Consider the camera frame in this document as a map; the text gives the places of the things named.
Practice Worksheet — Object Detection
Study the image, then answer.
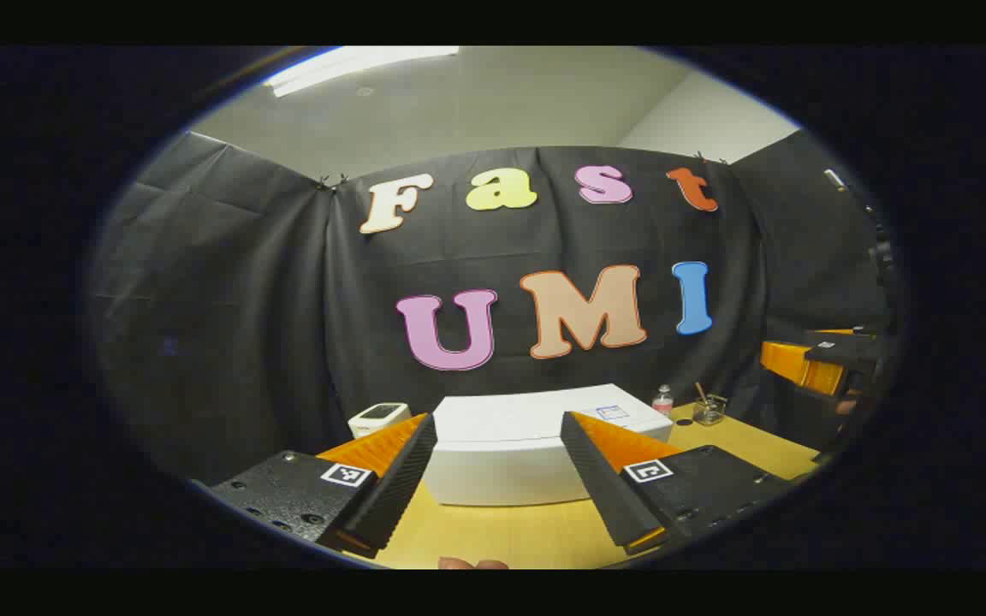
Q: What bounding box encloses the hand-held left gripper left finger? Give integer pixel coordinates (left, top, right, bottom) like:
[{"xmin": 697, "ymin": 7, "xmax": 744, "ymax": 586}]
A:
[{"xmin": 206, "ymin": 412, "xmax": 440, "ymax": 561}]

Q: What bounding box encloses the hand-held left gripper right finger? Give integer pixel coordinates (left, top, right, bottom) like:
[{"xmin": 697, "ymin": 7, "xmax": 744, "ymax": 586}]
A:
[{"xmin": 559, "ymin": 411, "xmax": 795, "ymax": 557}]

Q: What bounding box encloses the white microwave oven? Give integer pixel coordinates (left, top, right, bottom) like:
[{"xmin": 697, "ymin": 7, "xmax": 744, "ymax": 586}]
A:
[{"xmin": 422, "ymin": 382, "xmax": 675, "ymax": 507}]

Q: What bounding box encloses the white device with dark screen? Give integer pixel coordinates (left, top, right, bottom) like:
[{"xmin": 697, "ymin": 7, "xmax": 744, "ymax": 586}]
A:
[{"xmin": 347, "ymin": 401, "xmax": 413, "ymax": 440}]

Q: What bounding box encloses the ceiling light panel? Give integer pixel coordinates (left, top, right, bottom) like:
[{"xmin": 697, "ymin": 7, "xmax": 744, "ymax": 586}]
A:
[{"xmin": 264, "ymin": 46, "xmax": 461, "ymax": 98}]

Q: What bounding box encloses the black backdrop cloth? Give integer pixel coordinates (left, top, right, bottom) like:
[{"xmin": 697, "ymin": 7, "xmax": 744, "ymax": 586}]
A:
[{"xmin": 86, "ymin": 128, "xmax": 896, "ymax": 489}]

